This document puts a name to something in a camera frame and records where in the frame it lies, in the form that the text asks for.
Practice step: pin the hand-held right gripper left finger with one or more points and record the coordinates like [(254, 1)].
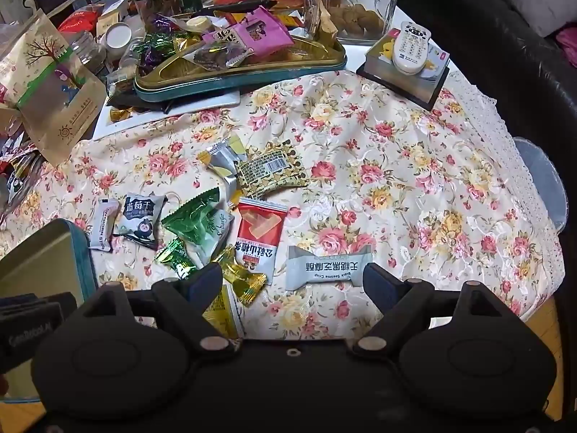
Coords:
[(207, 282)]

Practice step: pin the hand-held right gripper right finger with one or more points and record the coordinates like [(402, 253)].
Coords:
[(376, 282)]

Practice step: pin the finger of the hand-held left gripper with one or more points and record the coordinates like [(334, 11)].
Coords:
[(61, 304)]

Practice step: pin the yellow candy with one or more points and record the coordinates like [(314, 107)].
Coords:
[(241, 277)]

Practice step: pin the yellow green snack packet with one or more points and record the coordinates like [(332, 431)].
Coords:
[(223, 313)]

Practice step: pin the small dark green candy packet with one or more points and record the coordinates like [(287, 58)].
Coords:
[(176, 259)]

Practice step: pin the teal tin box gold interior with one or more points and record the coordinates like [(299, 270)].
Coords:
[(49, 257)]

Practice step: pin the grey white snack packet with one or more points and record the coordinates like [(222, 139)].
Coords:
[(324, 270)]

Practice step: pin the light green snack packet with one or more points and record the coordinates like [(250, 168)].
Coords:
[(194, 225)]

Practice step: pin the red snack packet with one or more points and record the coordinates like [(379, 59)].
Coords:
[(259, 239)]

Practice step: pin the white narrow snack packet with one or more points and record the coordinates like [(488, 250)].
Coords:
[(100, 225)]

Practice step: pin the white navy cartoon snack packet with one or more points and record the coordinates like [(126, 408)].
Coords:
[(139, 221)]

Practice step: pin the silver yellow snack packet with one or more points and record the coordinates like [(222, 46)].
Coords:
[(223, 162)]

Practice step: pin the yellow black patterned packet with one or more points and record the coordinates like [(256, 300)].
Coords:
[(270, 169)]

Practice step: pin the floral tablecloth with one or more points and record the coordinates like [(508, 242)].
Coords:
[(383, 189)]

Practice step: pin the pile of assorted snack packets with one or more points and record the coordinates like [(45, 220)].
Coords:
[(18, 176)]

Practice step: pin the white board tray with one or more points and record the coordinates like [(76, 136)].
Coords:
[(148, 119)]

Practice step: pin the gold wrapped candy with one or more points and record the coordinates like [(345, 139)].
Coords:
[(121, 113)]

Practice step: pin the white plastic stool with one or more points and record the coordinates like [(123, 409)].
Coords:
[(543, 180)]

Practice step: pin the black coaster box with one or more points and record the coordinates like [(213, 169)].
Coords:
[(396, 83)]

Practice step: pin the kraft paper bag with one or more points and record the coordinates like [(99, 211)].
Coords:
[(54, 99)]

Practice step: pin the teal gold tin tray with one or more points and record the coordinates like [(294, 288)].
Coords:
[(270, 65)]

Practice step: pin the clear dark snack packet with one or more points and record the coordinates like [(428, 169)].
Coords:
[(221, 56)]

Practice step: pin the white remote control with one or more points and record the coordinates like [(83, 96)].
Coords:
[(411, 47)]

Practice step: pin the black leather sofa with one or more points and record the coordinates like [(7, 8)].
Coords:
[(505, 81)]

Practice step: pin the pile of purple green candies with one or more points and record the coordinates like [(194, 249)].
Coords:
[(155, 47)]

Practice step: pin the glass jar of cookies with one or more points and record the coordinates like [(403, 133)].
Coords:
[(88, 52)]

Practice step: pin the pink snack packet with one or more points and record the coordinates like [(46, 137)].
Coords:
[(263, 31)]

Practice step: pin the white cup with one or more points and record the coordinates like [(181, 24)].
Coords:
[(118, 36)]

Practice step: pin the glass jar of walnuts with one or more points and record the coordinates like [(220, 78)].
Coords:
[(360, 13)]

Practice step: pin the brown plastic jar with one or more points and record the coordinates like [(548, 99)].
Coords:
[(155, 7)]

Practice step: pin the red snack bag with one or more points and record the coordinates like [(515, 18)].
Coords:
[(81, 18)]

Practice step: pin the pink pillow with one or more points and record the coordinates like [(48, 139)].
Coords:
[(569, 43)]

